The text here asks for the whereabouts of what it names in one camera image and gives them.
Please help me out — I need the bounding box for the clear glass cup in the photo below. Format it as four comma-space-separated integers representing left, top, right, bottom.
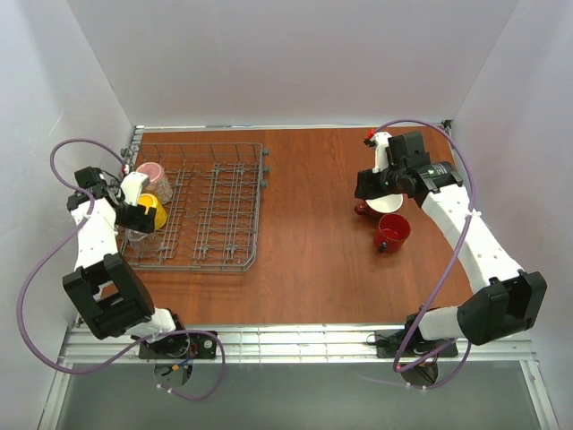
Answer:
124, 229, 158, 262

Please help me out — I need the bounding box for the yellow cup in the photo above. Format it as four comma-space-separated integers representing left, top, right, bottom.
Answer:
138, 193, 168, 231

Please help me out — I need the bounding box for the red floral mug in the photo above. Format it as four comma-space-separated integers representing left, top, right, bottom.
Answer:
355, 194, 403, 219

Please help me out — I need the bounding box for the plain red mug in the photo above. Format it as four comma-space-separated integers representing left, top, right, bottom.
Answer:
373, 213, 411, 254

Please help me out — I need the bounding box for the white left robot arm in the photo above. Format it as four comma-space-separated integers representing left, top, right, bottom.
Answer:
63, 167, 190, 357

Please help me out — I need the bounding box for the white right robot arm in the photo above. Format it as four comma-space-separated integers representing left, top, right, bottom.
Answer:
355, 132, 547, 350

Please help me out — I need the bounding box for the pink ghost pattern cup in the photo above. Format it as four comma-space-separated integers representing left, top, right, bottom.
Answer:
136, 161, 174, 204

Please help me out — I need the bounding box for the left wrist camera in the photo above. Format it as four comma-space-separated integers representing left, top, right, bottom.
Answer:
120, 165, 150, 206

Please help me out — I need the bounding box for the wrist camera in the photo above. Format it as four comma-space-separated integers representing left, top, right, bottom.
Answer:
120, 165, 150, 206
363, 129, 392, 173

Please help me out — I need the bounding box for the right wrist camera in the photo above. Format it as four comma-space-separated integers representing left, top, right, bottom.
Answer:
363, 129, 392, 173

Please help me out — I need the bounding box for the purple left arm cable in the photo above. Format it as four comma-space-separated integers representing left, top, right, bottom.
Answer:
17, 138, 227, 401

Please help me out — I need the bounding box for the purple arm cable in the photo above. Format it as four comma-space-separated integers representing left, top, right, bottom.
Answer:
371, 117, 475, 390
17, 138, 227, 401

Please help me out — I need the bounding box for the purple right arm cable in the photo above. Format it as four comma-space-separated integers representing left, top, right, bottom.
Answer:
371, 117, 475, 390

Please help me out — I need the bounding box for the grey wire dish rack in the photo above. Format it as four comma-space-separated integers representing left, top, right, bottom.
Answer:
119, 142, 269, 272

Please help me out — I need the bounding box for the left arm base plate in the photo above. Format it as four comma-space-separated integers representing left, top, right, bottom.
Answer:
138, 331, 218, 360

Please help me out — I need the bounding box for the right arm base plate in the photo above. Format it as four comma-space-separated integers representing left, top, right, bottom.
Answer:
364, 329, 458, 358

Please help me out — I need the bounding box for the aluminium mounting rail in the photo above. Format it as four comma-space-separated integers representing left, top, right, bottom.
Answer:
57, 322, 538, 366

